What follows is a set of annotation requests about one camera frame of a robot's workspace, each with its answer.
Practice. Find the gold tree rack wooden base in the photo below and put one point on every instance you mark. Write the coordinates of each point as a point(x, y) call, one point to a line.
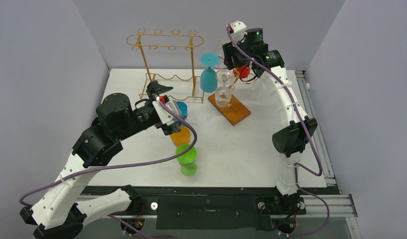
point(236, 110)

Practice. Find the red plastic goblet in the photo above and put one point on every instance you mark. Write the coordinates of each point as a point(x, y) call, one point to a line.
point(242, 72)

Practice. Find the green plastic goblet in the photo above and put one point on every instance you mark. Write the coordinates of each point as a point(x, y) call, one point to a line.
point(187, 162)

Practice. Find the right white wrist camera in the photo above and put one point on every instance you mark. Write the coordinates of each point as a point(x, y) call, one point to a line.
point(237, 30)

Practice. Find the aluminium rail frame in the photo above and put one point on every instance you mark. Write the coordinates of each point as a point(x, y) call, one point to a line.
point(322, 198)

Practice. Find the clear wine glass front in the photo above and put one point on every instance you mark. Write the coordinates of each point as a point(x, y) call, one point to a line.
point(223, 93)

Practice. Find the orange plastic goblet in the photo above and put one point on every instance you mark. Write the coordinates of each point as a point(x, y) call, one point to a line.
point(182, 137)

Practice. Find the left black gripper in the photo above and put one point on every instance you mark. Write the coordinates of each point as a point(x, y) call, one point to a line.
point(153, 90)

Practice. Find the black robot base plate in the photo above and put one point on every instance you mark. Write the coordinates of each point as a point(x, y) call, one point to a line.
point(214, 208)

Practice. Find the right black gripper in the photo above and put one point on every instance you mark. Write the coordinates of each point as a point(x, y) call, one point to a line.
point(230, 55)

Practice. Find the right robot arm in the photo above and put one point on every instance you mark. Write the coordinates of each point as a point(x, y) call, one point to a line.
point(294, 140)

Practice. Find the teal plastic goblet front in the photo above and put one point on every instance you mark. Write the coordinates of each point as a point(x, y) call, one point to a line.
point(208, 81)

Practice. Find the clear glass tumbler goblet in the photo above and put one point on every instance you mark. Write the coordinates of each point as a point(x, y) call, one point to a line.
point(220, 53)

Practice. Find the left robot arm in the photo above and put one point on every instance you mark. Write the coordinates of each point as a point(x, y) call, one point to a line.
point(59, 214)

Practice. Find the blue plastic goblet rear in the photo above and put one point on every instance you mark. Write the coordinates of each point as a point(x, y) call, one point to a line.
point(183, 109)

